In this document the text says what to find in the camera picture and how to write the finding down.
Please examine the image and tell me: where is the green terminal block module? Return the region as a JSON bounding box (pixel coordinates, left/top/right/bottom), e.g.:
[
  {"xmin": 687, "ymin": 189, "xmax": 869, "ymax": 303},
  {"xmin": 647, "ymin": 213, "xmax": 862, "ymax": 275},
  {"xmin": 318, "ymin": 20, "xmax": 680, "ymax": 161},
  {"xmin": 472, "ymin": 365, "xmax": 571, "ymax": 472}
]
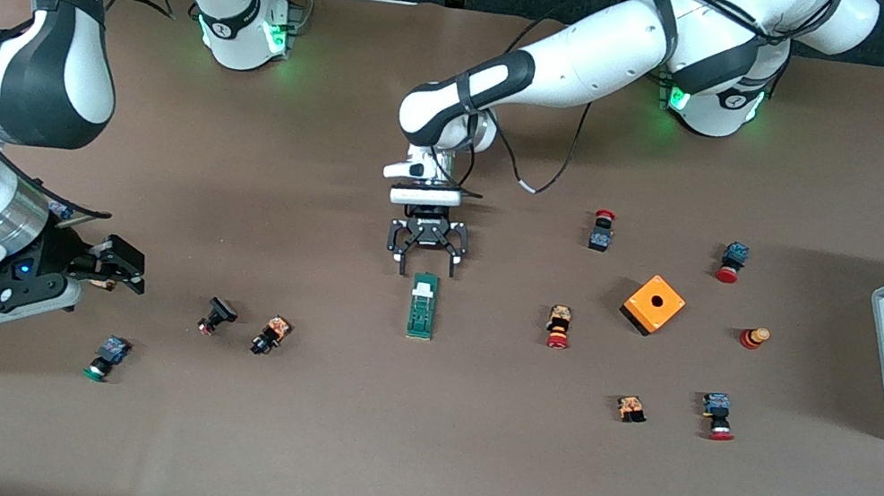
[{"xmin": 404, "ymin": 271, "xmax": 443, "ymax": 343}]

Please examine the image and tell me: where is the black square button red base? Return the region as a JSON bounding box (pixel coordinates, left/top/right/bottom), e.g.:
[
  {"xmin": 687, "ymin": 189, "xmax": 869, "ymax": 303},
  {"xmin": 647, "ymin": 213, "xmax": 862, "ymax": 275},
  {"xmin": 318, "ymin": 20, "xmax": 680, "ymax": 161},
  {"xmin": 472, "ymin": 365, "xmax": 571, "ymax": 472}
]
[{"xmin": 196, "ymin": 295, "xmax": 242, "ymax": 340}]

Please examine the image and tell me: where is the red mushroom button orange block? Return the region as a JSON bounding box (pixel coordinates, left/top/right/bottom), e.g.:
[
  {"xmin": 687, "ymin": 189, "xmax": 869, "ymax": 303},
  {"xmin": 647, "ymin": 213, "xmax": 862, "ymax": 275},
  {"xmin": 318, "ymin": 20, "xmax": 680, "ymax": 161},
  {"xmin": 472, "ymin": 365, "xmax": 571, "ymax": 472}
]
[{"xmin": 543, "ymin": 304, "xmax": 576, "ymax": 352}]

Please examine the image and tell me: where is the red push button black block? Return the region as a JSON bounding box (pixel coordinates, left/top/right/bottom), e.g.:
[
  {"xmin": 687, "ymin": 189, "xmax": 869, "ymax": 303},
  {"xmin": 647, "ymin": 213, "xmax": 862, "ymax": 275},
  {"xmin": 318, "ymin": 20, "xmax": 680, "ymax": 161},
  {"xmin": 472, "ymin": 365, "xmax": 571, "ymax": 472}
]
[{"xmin": 588, "ymin": 208, "xmax": 618, "ymax": 254}]

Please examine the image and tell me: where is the brown paper table cover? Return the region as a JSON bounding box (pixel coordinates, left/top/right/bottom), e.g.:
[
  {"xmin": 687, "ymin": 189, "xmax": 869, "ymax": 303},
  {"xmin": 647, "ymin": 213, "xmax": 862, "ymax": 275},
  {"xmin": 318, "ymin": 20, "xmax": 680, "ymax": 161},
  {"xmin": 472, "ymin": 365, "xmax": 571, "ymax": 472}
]
[{"xmin": 0, "ymin": 0, "xmax": 884, "ymax": 496}]

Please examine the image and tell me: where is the orange contact block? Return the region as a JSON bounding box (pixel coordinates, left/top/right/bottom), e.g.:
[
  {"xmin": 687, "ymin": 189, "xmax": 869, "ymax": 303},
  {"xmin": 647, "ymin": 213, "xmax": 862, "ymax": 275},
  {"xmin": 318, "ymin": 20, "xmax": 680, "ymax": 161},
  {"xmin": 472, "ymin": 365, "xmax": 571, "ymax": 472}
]
[{"xmin": 615, "ymin": 393, "xmax": 650, "ymax": 426}]

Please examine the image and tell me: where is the red push button blue block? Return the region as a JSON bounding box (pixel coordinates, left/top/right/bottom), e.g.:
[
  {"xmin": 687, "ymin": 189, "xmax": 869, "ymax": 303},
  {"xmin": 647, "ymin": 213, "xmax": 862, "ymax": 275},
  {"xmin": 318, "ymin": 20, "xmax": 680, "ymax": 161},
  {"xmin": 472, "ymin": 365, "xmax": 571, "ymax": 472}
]
[
  {"xmin": 696, "ymin": 390, "xmax": 742, "ymax": 444},
  {"xmin": 715, "ymin": 239, "xmax": 751, "ymax": 286}
]

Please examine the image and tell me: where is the red yellow button head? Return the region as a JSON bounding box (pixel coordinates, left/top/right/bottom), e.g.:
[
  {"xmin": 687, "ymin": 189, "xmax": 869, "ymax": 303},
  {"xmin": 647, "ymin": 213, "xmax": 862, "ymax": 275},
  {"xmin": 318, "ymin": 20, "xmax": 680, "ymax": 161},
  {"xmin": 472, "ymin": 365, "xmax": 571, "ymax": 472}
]
[{"xmin": 737, "ymin": 324, "xmax": 772, "ymax": 354}]

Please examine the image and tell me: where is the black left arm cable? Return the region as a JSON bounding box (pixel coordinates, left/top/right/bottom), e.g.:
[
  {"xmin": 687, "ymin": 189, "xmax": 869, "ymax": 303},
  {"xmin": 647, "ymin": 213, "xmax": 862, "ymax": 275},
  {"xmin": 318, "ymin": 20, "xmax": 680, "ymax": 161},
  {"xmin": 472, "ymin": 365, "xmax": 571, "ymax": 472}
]
[{"xmin": 485, "ymin": 11, "xmax": 609, "ymax": 203}]

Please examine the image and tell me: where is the orange button enclosure box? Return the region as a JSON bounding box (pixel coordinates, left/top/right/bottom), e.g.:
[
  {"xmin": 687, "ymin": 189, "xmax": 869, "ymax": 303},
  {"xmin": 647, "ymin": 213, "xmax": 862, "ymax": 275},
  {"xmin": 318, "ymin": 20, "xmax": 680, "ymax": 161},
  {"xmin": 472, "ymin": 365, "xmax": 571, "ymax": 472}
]
[{"xmin": 616, "ymin": 269, "xmax": 690, "ymax": 342}]

